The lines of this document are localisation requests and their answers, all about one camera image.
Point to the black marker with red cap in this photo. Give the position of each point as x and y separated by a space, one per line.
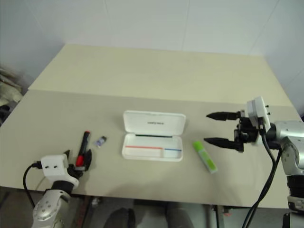
83 148

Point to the white open pencil case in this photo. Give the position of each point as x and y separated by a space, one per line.
153 136

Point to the crumpled beige cloth pile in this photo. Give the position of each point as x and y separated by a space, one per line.
8 88

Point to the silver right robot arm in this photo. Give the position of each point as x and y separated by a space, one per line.
288 130

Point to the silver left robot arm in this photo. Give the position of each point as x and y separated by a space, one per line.
47 210

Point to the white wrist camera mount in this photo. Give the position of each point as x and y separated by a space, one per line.
53 166
257 111

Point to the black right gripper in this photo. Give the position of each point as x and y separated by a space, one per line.
245 133

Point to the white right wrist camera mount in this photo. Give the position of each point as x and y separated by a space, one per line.
257 111

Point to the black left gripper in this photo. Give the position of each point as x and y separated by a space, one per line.
75 171

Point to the green highlighter marker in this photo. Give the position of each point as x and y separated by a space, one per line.
204 156

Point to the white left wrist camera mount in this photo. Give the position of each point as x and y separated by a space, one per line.
53 166

